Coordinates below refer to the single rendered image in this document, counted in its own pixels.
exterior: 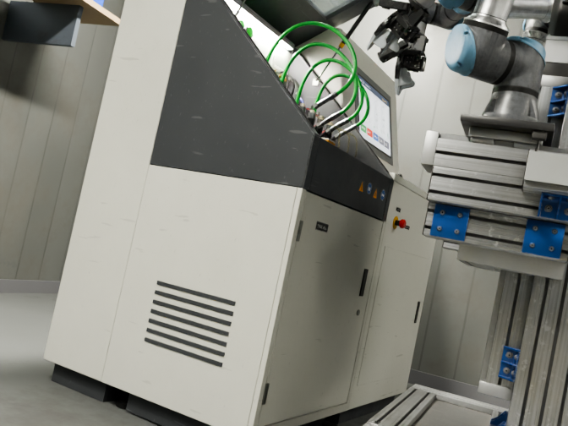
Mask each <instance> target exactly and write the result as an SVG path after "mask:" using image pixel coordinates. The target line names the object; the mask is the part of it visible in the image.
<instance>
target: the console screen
mask: <svg viewBox="0 0 568 426"><path fill-rule="evenodd" d="M356 74H357V76H358V77H359V79H360V81H361V83H362V86H363V87H364V89H365V90H366V91H367V94H368V96H369V102H370V110H369V115H368V117H367V119H366V120H365V122H364V123H363V124H361V125H360V126H358V128H357V130H358V131H359V133H360V134H361V135H362V136H363V137H364V139H365V140H366V142H367V143H368V144H369V146H370V147H371V149H372V150H373V151H374V153H375V154H376V155H377V156H378V157H379V158H380V159H382V160H384V161H386V162H387V163H389V164H390V165H392V166H393V153H392V128H391V97H390V96H389V95H388V94H387V93H386V92H384V91H383V90H382V89H381V88H380V87H379V86H378V85H377V84H376V83H375V82H374V81H373V80H372V79H371V78H370V77H369V76H368V75H367V74H366V73H365V72H364V71H362V70H361V69H360V68H359V67H357V72H356ZM359 103H360V90H359V87H358V93H357V97H356V100H355V111H356V110H357V109H358V106H359ZM365 112H366V100H365V97H364V102H363V107H362V109H361V111H360V113H359V114H358V115H357V116H356V117H355V123H358V122H359V121H361V119H362V118H363V116H364V115H365Z"/></svg>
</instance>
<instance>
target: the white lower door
mask: <svg viewBox="0 0 568 426"><path fill-rule="evenodd" d="M382 224H383V222H382V221H380V220H377V219H375V218H373V217H371V216H367V215H365V214H363V213H360V212H357V211H355V210H352V209H349V208H347V207H345V206H343V205H339V204H337V203H335V202H332V201H330V200H327V199H324V198H322V197H319V196H318V195H315V194H311V193H310V192H307V191H306V194H305V198H304V202H303V209H302V214H301V218H300V222H299V226H298V234H297V238H296V242H295V246H294V250H293V255H292V262H291V266H290V270H289V275H288V279H287V286H286V291H285V295H284V299H283V303H282V307H281V315H280V319H279V323H278V327H277V332H276V339H275V343H274V347H273V352H272V356H271V360H270V367H269V372H268V375H267V380H266V384H265V392H264V395H263V400H262V404H261V408H260V413H259V420H258V424H257V426H265V425H268V424H271V423H276V422H280V421H282V420H286V419H289V418H294V417H297V416H300V415H304V414H306V413H310V412H315V411H319V410H321V409H325V408H327V407H333V406H336V405H339V404H342V403H345V402H347V396H348V392H349V388H350V384H351V379H352V371H353V367H354V363H355V358H356V354H357V349H358V342H359V337H360V333H361V329H362V324H363V317H364V312H365V308H366V303H367V299H368V295H369V288H370V283H371V279H372V275H373V270H374V262H375V258H376V254H377V249H378V245H379V240H380V233H381V228H382Z"/></svg>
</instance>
